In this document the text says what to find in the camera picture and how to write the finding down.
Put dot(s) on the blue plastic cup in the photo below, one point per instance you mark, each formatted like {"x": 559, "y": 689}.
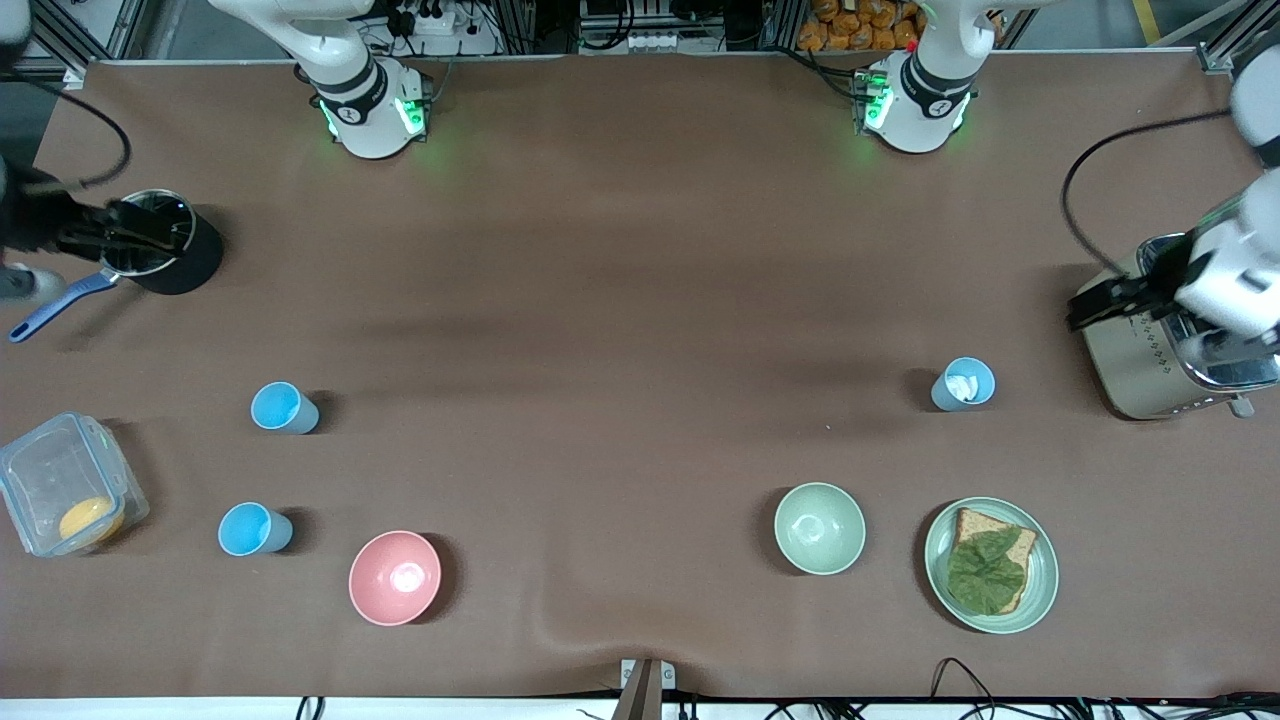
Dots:
{"x": 245, "y": 528}
{"x": 275, "y": 405}
{"x": 943, "y": 397}

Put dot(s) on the white power strip with plugs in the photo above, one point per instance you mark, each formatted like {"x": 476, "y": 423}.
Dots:
{"x": 435, "y": 22}

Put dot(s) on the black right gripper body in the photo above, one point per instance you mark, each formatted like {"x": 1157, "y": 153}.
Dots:
{"x": 35, "y": 222}

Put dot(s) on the clear plastic storage container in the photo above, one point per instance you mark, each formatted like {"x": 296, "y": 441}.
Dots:
{"x": 50, "y": 470}

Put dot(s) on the yellow orange round fruit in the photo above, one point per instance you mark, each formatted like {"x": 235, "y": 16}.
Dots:
{"x": 88, "y": 520}

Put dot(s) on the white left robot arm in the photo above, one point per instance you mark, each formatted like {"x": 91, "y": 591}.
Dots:
{"x": 920, "y": 105}

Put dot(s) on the green lettuce leaf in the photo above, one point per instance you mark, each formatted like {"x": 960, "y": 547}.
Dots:
{"x": 985, "y": 575}

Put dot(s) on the brown table cloth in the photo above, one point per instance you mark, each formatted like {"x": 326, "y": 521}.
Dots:
{"x": 640, "y": 440}

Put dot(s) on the white paper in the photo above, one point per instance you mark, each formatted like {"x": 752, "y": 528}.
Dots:
{"x": 963, "y": 386}

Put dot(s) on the pale green plate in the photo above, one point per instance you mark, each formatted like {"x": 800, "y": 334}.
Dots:
{"x": 1040, "y": 590}

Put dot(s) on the pale green bowl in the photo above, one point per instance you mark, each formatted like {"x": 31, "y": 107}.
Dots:
{"x": 820, "y": 528}

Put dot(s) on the aluminium frame profile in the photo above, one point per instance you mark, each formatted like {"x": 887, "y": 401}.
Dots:
{"x": 1215, "y": 58}
{"x": 75, "y": 48}

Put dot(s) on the silver toaster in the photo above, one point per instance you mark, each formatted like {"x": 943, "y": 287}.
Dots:
{"x": 1130, "y": 365}

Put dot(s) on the pink bowl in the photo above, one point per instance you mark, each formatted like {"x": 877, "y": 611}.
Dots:
{"x": 395, "y": 578}

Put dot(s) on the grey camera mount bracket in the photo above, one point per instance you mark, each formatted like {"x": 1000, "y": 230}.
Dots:
{"x": 640, "y": 692}

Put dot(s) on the small white power strip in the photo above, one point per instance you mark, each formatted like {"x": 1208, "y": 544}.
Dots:
{"x": 660, "y": 42}

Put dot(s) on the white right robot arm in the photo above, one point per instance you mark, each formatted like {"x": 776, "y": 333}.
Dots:
{"x": 365, "y": 100}

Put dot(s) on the orange snack packet pile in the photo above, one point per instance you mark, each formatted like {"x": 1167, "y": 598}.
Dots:
{"x": 860, "y": 25}

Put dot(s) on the brown bread slice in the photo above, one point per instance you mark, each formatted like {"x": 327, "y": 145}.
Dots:
{"x": 975, "y": 522}

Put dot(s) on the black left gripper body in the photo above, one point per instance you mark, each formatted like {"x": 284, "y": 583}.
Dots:
{"x": 1163, "y": 274}

